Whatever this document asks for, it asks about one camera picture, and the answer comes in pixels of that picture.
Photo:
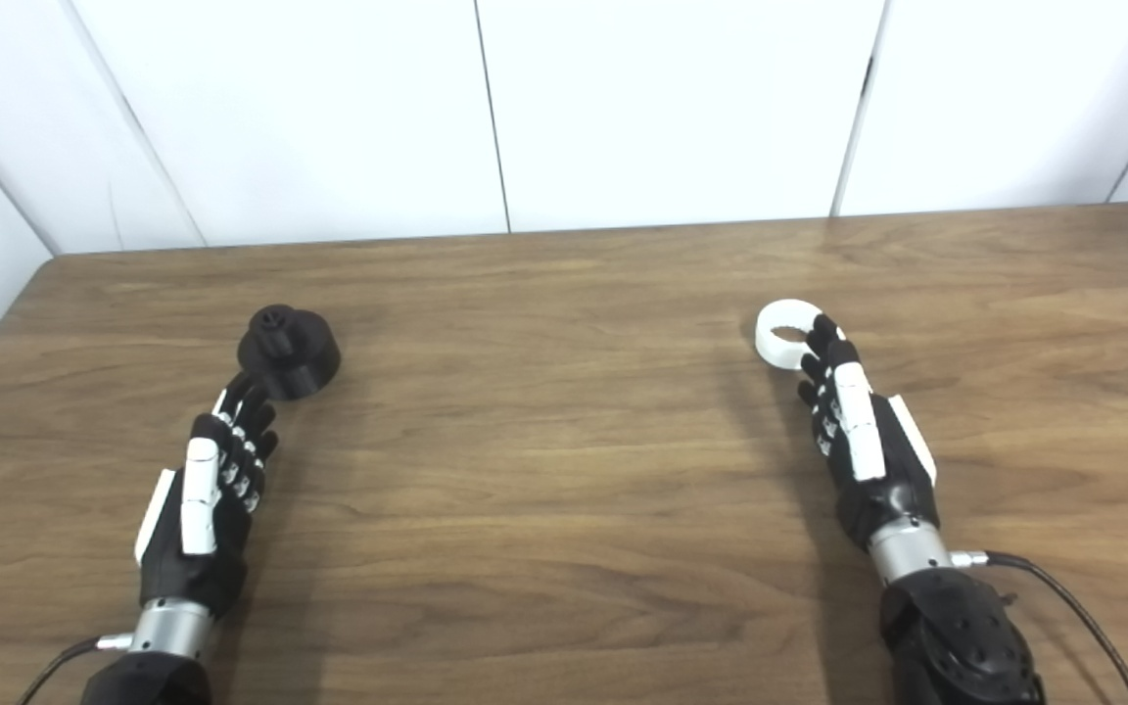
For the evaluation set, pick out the round black part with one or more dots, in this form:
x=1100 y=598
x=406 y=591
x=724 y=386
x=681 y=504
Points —
x=305 y=357

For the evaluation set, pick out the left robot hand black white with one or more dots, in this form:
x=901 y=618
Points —
x=187 y=548

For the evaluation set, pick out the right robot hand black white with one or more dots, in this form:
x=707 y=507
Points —
x=892 y=480

